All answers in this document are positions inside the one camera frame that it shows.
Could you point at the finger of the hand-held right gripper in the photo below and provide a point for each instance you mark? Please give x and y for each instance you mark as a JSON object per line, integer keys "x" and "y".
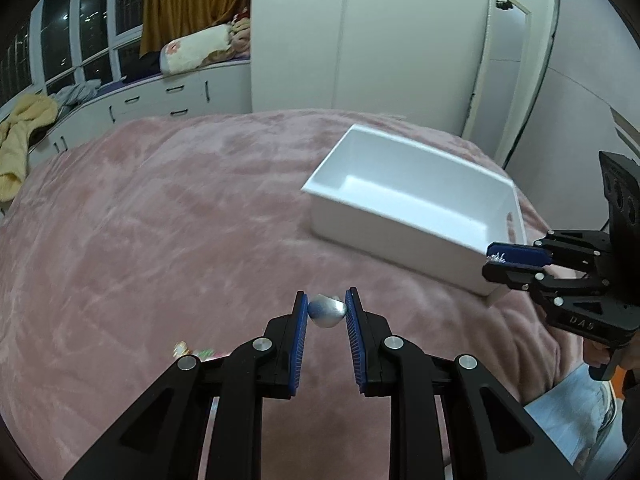
{"x": 510, "y": 276}
{"x": 515, "y": 254}

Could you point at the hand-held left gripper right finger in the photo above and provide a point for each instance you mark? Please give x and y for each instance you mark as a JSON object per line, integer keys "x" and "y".
{"x": 356, "y": 345}

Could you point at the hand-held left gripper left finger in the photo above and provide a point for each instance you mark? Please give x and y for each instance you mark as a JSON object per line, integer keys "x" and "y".
{"x": 299, "y": 345}

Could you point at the white rectangular storage box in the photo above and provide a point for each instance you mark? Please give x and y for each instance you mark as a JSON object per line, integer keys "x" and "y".
{"x": 400, "y": 200}

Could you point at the person's right hand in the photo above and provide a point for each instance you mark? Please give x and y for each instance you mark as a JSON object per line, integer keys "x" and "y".
{"x": 597, "y": 355}

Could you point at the small colourful wrapper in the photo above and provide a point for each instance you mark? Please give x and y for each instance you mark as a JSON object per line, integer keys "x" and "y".
{"x": 196, "y": 351}

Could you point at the pink plush blanket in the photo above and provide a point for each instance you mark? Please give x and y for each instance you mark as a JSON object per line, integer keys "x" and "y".
{"x": 200, "y": 240}

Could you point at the white wardrobe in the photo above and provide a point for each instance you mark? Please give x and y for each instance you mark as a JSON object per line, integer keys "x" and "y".
{"x": 360, "y": 35}

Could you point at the white drawer cabinet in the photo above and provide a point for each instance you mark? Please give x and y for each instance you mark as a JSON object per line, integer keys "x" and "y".
{"x": 150, "y": 100}

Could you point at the purple window seat mat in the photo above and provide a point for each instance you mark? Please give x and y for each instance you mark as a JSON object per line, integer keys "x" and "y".
{"x": 150, "y": 77}

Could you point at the floral cream pillow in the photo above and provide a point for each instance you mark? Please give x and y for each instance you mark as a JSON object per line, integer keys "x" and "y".
{"x": 197, "y": 50}

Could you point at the stuffed toy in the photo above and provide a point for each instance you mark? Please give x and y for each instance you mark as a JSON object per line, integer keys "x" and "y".
{"x": 241, "y": 30}

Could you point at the grey crumpled clothes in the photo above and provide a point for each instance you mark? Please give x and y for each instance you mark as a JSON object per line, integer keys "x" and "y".
{"x": 75, "y": 92}

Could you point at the pale yellow towel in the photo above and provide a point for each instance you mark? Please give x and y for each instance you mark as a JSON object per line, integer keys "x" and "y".
{"x": 22, "y": 140}

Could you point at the mustard yellow curtain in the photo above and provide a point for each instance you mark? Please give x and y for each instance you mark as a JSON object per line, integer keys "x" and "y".
{"x": 192, "y": 0}

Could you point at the large dark window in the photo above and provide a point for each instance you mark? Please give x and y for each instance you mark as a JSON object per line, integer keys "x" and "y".
{"x": 70, "y": 25}

